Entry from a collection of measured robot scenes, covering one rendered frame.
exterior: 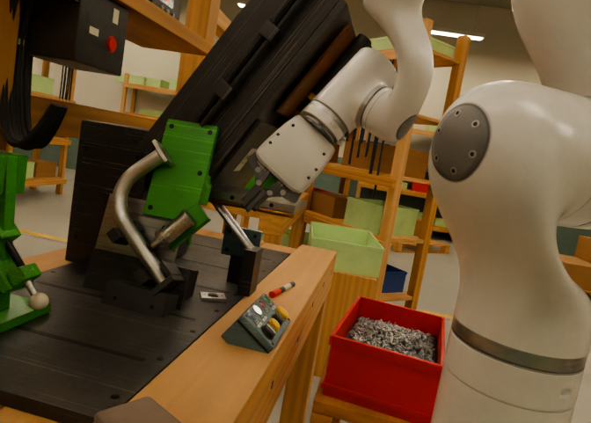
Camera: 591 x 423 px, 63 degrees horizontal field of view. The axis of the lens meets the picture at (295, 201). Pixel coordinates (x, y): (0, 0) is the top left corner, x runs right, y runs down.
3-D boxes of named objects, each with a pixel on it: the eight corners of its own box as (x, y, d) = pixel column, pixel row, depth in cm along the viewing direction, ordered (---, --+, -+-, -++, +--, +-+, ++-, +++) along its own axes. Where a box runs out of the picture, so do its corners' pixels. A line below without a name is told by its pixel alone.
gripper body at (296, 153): (339, 153, 83) (295, 200, 81) (295, 113, 83) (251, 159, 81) (347, 144, 75) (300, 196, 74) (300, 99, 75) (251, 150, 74)
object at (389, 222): (362, 333, 353) (426, 2, 328) (228, 251, 541) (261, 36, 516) (412, 328, 384) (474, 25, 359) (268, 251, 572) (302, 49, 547)
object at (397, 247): (412, 241, 846) (417, 216, 841) (448, 253, 780) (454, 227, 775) (361, 238, 779) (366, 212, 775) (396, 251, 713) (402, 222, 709)
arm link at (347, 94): (355, 146, 81) (316, 120, 85) (405, 91, 83) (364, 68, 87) (348, 120, 73) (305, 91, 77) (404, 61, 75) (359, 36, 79)
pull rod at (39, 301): (51, 309, 78) (55, 274, 78) (40, 314, 76) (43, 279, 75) (22, 301, 79) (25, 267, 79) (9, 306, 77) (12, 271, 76)
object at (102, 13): (123, 76, 110) (131, 10, 108) (75, 61, 93) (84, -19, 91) (75, 69, 112) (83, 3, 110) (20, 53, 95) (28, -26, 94)
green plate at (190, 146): (206, 229, 105) (228, 137, 108) (193, 224, 97) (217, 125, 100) (158, 219, 107) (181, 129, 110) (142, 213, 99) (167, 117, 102)
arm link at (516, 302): (615, 370, 44) (684, 107, 40) (458, 382, 36) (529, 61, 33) (510, 317, 54) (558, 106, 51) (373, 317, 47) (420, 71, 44)
